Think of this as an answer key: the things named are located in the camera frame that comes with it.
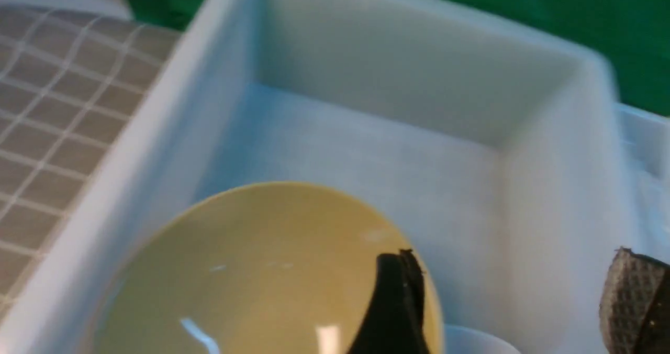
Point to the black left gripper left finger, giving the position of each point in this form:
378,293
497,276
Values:
393,322

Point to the yellow noodle bowl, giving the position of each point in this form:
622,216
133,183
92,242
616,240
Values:
280,267

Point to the white spoon bin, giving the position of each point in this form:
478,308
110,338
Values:
646,139

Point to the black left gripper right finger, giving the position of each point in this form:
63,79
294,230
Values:
634,304

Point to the white dish in tub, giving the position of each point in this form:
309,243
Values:
460,339

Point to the grey checked tablecloth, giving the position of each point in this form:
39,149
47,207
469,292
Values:
71,81

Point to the large white plastic tub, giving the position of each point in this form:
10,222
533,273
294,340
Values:
494,148

